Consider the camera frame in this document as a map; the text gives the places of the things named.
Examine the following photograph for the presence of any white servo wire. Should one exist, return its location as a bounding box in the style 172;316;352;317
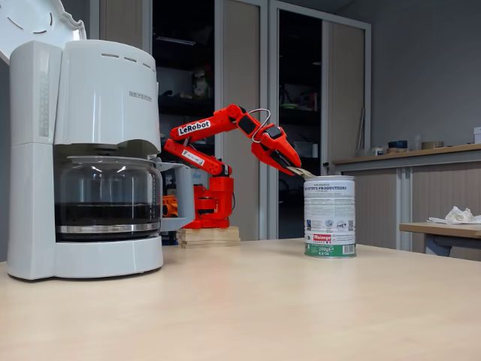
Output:
250;108;271;143

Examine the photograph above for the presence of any colourful packaged item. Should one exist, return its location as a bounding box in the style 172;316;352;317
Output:
280;84;319;112

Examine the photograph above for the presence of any white green coffee tin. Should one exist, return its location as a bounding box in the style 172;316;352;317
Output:
303;174;357;259

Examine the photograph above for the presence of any glass carafe grey handle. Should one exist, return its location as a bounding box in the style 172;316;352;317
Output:
54;156;196;241

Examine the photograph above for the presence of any grey tambour door cabinet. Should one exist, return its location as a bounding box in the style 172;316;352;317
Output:
267;0;373;241
89;0;270;241

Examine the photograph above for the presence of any orange printed plastic part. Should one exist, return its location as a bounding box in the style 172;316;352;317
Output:
162;195;180;218

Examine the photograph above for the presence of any low cabinet wooden top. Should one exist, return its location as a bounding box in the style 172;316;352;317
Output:
332;144;481;261

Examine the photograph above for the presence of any wooden base block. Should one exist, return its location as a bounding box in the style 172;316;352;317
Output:
176;225;241;249

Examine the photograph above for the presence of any crumpled white cloth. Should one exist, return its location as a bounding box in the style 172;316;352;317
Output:
427;205;481;226

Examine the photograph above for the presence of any wooden side table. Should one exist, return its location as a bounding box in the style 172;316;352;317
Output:
398;221;481;257

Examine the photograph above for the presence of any green printed box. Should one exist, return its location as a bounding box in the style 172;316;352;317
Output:
191;69;212;99

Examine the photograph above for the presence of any white drip coffee maker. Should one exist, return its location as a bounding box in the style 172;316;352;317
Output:
0;0;165;281

